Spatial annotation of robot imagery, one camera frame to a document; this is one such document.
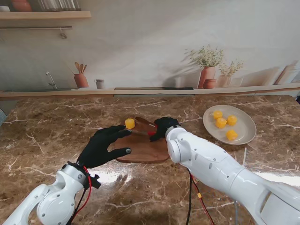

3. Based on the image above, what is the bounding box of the printed kitchen scene backdrop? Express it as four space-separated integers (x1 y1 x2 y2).
0 0 300 100

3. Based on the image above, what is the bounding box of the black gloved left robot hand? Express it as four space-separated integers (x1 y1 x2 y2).
76 125 133 169

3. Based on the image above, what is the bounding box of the beige round plate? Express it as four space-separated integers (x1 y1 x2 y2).
202 105 257 145

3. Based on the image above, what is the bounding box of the dark wooden cutting board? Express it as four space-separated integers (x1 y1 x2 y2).
113 120 171 164

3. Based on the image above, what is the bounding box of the grey blue panel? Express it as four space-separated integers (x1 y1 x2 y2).
0 106 8 124

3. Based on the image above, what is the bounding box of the red wrist cable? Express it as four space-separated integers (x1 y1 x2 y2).
190 174 215 225
70 165 92 221

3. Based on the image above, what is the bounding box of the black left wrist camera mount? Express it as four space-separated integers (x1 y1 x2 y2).
88 173 102 189

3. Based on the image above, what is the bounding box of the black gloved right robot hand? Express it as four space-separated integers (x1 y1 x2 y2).
149 116 181 143

